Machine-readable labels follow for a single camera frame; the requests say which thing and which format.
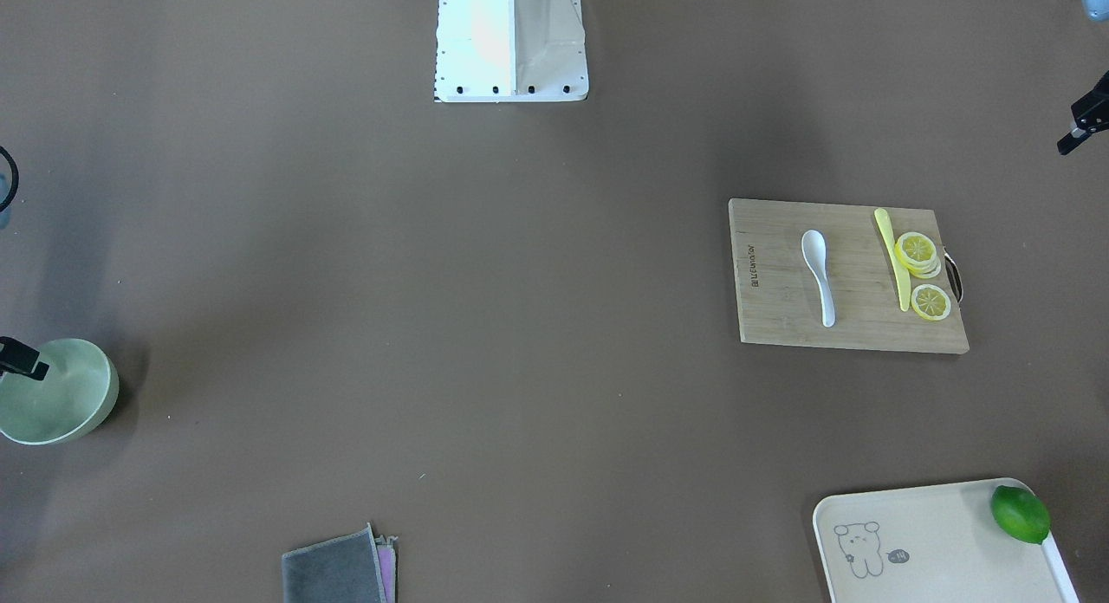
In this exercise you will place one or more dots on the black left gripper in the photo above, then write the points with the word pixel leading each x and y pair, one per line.
pixel 1088 118

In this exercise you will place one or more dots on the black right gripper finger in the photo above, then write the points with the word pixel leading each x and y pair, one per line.
pixel 20 359

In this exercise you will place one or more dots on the light green bowl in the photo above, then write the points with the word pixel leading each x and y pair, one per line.
pixel 76 396

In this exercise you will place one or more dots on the white ceramic spoon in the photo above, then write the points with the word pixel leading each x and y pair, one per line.
pixel 814 254

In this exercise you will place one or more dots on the stacked lemon slices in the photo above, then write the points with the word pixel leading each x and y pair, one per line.
pixel 918 254

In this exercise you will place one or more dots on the yellow plastic knife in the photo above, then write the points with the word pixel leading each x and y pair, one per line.
pixel 899 271

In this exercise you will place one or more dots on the single lemon slice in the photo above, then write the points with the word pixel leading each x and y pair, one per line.
pixel 930 302

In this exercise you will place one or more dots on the bamboo cutting board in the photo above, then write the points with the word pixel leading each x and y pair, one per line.
pixel 778 301

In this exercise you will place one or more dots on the green lime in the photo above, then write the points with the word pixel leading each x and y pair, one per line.
pixel 1020 514

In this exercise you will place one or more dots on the grey folded cloth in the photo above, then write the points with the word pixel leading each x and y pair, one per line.
pixel 361 567

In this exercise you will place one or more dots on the cream cartoon tray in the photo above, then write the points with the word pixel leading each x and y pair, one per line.
pixel 934 543

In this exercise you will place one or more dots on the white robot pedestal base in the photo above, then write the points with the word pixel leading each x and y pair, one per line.
pixel 510 51

